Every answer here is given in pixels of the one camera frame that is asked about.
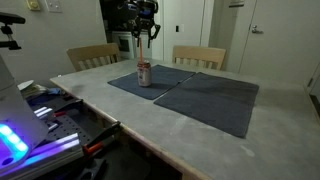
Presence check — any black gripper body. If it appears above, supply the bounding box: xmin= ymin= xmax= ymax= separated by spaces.
xmin=128 ymin=0 xmax=159 ymax=31

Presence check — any orange red straw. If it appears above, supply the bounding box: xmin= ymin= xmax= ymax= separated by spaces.
xmin=139 ymin=38 xmax=143 ymax=64

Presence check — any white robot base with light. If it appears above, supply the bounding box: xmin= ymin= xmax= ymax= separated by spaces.
xmin=0 ymin=56 xmax=48 ymax=173

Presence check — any red and silver soda can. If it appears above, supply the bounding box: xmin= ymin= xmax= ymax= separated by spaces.
xmin=137 ymin=61 xmax=152 ymax=87

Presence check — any dark blue mat, can side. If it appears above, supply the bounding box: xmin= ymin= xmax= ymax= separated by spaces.
xmin=109 ymin=65 xmax=194 ymax=100

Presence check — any white oven appliance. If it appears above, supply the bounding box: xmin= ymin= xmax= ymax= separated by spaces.
xmin=112 ymin=31 xmax=135 ymax=59

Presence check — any wooden chair at corner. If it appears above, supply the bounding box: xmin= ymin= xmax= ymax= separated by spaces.
xmin=66 ymin=43 xmax=121 ymax=71

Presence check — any wooden chair near door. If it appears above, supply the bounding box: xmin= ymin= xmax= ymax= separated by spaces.
xmin=172 ymin=45 xmax=226 ymax=70

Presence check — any dark blue mat, far side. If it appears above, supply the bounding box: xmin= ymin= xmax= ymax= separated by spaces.
xmin=155 ymin=73 xmax=259 ymax=138

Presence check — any black orange clamp upper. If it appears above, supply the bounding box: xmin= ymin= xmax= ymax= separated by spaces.
xmin=52 ymin=99 xmax=83 ymax=117

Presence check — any black orange clamp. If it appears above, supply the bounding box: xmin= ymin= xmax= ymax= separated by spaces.
xmin=82 ymin=122 xmax=121 ymax=156
xmin=52 ymin=99 xmax=83 ymax=117

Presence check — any white light switch plate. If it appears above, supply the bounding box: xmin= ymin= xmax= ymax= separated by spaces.
xmin=45 ymin=0 xmax=62 ymax=13

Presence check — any yellow wall thermostat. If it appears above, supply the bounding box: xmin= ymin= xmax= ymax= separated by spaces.
xmin=26 ymin=0 xmax=40 ymax=11

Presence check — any white door with handle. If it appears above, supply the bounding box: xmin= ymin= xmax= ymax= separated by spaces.
xmin=240 ymin=0 xmax=320 ymax=84

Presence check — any camera on tripod mount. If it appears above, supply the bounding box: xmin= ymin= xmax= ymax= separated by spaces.
xmin=0 ymin=12 xmax=26 ymax=50

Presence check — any aluminium rail with purple light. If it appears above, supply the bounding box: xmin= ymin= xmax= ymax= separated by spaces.
xmin=0 ymin=133 xmax=83 ymax=180

